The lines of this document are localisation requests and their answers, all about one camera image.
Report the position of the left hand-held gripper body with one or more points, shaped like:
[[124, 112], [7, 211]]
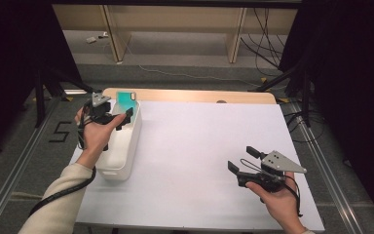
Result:
[[99, 110]]

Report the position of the person's right hand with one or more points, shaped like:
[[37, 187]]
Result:
[[282, 208]]

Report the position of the white table cover sheet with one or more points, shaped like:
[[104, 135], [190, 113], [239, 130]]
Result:
[[207, 146]]

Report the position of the small white floor device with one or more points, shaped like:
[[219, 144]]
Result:
[[91, 39]]

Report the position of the metal floor rail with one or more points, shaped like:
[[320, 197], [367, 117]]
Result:
[[323, 165], [21, 167]]

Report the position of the person's left hand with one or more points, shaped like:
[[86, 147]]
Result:
[[95, 136]]

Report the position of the white plastic storage bin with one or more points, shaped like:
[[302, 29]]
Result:
[[123, 152]]

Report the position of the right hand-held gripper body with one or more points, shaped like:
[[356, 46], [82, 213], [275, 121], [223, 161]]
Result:
[[279, 162]]

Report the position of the black tripod stand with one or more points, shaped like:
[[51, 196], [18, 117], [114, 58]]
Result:
[[39, 97], [306, 97]]

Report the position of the dark curtain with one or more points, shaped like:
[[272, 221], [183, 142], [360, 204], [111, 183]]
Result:
[[6, 48], [354, 65]]

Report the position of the light wooden desk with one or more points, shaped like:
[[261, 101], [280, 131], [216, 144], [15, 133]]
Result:
[[175, 18]]

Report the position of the glossy phone case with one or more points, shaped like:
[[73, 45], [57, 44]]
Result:
[[125, 100]]

